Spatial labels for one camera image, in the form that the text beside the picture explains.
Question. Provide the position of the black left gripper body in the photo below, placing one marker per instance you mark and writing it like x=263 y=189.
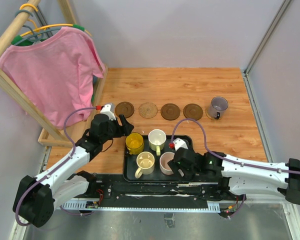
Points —
x=115 y=130

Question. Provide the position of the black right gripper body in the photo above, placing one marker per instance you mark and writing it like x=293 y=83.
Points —
x=187 y=172

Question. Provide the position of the yellow transparent cup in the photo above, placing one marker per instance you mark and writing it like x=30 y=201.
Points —
x=134 y=143

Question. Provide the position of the pink ceramic mug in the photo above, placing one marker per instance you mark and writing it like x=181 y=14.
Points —
x=163 y=163

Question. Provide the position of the white ceramic mug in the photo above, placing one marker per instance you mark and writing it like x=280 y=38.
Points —
x=156 y=140

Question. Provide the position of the purple transparent cup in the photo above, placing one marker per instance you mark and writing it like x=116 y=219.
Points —
x=218 y=107

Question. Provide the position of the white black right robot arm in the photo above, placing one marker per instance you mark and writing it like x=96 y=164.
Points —
x=240 y=176

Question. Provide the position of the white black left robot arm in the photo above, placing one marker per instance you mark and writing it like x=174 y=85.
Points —
x=38 y=197

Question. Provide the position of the brown wooden coaster left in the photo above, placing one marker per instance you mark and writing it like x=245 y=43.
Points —
x=124 y=108

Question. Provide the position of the brown wooden coaster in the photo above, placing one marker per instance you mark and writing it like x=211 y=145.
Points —
x=170 y=111
x=193 y=111
x=124 y=108

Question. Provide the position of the woven rattan coaster left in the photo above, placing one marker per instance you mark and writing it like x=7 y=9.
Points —
x=148 y=110

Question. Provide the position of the woven rattan coaster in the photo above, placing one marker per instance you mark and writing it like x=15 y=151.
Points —
x=210 y=117
x=148 y=110

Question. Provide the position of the brown wooden coaster middle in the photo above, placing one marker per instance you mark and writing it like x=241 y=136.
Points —
x=170 y=111

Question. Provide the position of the brown wooden coaster right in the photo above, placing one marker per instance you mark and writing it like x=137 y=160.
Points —
x=193 y=111

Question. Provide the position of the woven rattan coaster right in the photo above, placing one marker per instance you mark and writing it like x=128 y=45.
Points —
x=210 y=117

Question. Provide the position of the cream ceramic mug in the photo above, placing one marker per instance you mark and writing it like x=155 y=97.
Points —
x=145 y=164

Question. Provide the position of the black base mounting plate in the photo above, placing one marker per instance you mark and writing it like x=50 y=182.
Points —
x=110 y=185

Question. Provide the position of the pink t-shirt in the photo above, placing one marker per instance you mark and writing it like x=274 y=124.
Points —
x=57 y=74

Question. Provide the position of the yellow clothes hanger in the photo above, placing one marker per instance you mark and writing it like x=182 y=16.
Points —
x=66 y=10

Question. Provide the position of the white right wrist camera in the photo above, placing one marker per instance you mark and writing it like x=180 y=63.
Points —
x=178 y=143

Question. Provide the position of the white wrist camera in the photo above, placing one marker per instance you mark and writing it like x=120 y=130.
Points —
x=178 y=143
x=109 y=110

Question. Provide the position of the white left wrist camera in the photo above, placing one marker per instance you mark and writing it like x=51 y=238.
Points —
x=109 y=110

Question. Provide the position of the aluminium frame rail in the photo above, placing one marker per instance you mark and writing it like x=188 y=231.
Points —
x=149 y=204

